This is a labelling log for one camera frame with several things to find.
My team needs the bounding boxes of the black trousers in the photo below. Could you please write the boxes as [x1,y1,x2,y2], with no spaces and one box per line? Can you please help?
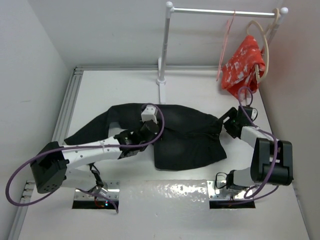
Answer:
[64,103,227,171]

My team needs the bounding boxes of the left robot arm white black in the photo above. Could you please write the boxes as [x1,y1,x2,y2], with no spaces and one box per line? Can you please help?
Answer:
[30,120,160,195]

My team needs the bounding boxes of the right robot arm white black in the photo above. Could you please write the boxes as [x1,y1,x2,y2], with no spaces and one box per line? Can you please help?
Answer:
[214,106,293,193]

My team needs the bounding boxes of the wooden hanger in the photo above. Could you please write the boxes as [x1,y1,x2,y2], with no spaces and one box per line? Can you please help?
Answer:
[246,8,281,85]

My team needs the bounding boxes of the red patterned cloth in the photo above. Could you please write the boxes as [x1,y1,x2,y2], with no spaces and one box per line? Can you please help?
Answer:
[221,35,266,101]

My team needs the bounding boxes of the white clothes rack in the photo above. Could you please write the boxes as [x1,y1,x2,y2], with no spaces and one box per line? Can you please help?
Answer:
[156,1,289,104]

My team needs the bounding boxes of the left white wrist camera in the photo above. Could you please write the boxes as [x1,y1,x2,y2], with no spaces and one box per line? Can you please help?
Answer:
[141,104,158,124]

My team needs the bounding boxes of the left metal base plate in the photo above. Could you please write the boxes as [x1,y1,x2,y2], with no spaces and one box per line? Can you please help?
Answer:
[73,180,121,201]

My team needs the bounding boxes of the metal base plate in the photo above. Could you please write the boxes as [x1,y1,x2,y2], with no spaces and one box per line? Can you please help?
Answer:
[207,180,249,202]
[73,180,121,201]

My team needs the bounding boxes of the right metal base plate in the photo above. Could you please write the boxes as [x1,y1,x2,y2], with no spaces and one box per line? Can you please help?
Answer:
[207,180,249,202]

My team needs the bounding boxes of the pink wire hanger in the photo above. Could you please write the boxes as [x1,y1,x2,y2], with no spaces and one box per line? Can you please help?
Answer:
[216,10,236,81]

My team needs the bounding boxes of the aluminium frame rail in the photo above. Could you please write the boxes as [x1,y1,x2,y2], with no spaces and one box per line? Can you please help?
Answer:
[9,67,221,240]

